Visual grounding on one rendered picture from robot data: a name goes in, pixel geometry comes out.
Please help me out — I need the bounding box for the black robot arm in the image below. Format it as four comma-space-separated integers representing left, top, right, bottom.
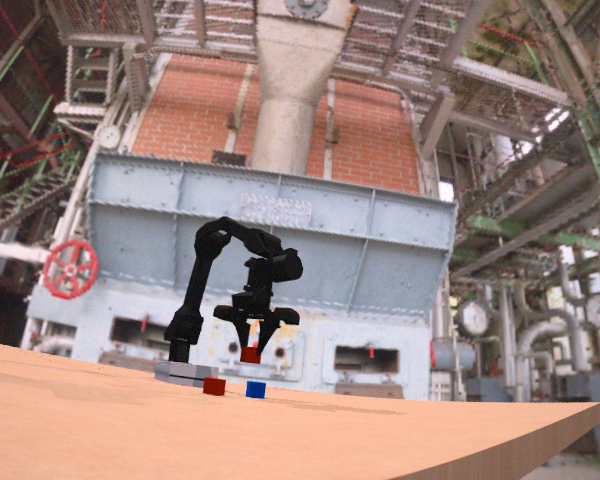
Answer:
164, 216, 303, 364

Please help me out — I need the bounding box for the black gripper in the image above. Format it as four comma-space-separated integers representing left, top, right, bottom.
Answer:
213, 281, 300, 355

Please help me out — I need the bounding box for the blue cube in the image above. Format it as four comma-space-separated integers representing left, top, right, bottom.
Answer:
246, 381, 266, 399

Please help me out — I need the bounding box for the red cube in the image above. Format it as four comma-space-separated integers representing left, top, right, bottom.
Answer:
203, 378, 226, 396
240, 346, 262, 364

